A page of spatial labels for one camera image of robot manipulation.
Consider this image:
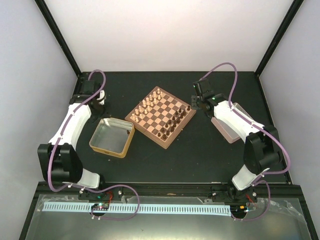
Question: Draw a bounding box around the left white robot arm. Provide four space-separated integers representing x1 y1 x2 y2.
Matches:
37 81 108 200

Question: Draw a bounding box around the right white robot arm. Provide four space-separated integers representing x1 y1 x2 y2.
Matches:
191 79 284 202

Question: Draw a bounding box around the wooden chess board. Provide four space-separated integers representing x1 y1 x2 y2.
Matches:
124 86 196 149

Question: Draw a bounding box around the left controller board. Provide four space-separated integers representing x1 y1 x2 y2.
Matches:
91 203 109 211

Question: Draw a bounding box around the controller board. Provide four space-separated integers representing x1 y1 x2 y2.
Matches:
230 205 257 214
91 203 109 211

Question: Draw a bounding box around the right controller board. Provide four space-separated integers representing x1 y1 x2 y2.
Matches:
230 205 257 214

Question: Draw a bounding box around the yellow tin box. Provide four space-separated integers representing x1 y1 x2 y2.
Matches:
89 117 135 159

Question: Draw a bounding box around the silver metal tray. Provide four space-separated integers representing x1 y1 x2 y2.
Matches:
211 100 253 144

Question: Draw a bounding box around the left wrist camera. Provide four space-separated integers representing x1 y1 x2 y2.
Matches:
97 90 106 105

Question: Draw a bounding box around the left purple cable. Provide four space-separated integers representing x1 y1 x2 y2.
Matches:
47 69 107 193

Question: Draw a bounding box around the purple cable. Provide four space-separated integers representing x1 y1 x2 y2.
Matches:
199 62 292 175
47 69 107 193

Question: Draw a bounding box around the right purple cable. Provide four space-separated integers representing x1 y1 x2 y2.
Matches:
199 62 292 175

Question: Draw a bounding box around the black mounting rail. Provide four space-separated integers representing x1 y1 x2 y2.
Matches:
35 182 304 203

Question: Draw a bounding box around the white slotted cable duct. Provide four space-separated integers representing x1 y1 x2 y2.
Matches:
42 202 231 217

